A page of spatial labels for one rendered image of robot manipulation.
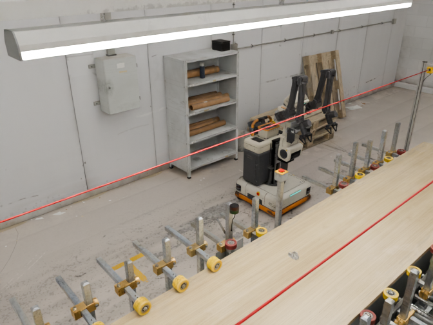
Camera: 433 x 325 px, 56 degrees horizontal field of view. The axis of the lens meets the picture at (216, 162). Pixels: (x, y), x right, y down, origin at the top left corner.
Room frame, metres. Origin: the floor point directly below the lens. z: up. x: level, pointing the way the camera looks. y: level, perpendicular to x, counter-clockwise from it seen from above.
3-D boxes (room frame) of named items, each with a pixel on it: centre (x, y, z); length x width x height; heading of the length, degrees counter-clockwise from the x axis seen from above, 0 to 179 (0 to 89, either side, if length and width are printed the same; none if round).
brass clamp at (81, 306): (1.58, 0.69, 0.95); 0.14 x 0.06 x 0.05; 131
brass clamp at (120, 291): (1.74, 0.50, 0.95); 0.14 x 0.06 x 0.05; 131
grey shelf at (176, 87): (5.22, 0.17, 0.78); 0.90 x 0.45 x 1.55; 131
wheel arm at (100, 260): (1.78, 0.56, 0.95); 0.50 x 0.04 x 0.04; 41
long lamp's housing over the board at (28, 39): (2.01, -0.31, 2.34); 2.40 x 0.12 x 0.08; 131
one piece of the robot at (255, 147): (4.26, -0.60, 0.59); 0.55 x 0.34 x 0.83; 131
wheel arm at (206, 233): (2.33, 0.04, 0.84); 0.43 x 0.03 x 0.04; 41
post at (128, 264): (1.76, 0.48, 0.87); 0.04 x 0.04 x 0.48; 41
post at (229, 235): (2.25, -0.08, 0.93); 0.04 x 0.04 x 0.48; 41
